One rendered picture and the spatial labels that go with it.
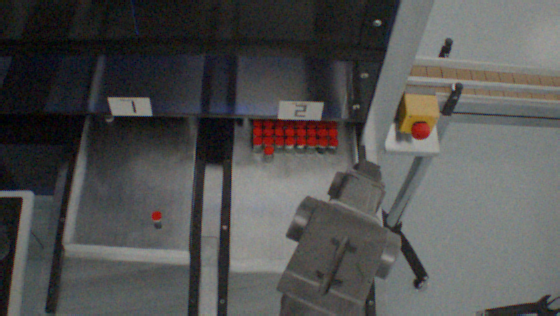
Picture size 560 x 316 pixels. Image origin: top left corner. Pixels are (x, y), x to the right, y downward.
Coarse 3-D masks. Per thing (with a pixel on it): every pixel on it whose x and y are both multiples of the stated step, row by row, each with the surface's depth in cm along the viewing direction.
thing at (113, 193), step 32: (96, 128) 133; (128, 128) 134; (160, 128) 134; (192, 128) 135; (96, 160) 129; (128, 160) 130; (160, 160) 130; (192, 160) 131; (96, 192) 125; (128, 192) 126; (160, 192) 126; (192, 192) 124; (64, 224) 117; (96, 224) 121; (128, 224) 122; (160, 256) 119
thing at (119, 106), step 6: (114, 102) 119; (120, 102) 119; (126, 102) 119; (138, 102) 119; (144, 102) 119; (114, 108) 120; (120, 108) 120; (126, 108) 120; (132, 108) 121; (138, 108) 121; (144, 108) 121; (150, 108) 121; (114, 114) 122; (120, 114) 122; (126, 114) 122; (132, 114) 122; (138, 114) 122; (144, 114) 122; (150, 114) 122
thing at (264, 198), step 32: (352, 128) 134; (256, 160) 132; (288, 160) 132; (320, 160) 132; (352, 160) 133; (256, 192) 128; (288, 192) 128; (320, 192) 128; (256, 224) 124; (288, 224) 124; (256, 256) 120; (288, 256) 121
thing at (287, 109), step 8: (280, 104) 120; (288, 104) 120; (296, 104) 120; (304, 104) 120; (312, 104) 120; (320, 104) 120; (280, 112) 122; (288, 112) 122; (304, 112) 122; (312, 112) 122; (320, 112) 122
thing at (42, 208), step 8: (40, 200) 157; (48, 200) 157; (40, 208) 161; (48, 208) 161; (40, 216) 166; (48, 216) 166; (32, 224) 171; (40, 224) 171; (48, 224) 170; (32, 232) 177; (40, 232) 176; (32, 240) 181; (40, 240) 181; (32, 248) 187; (40, 248) 187; (32, 256) 194; (40, 256) 193
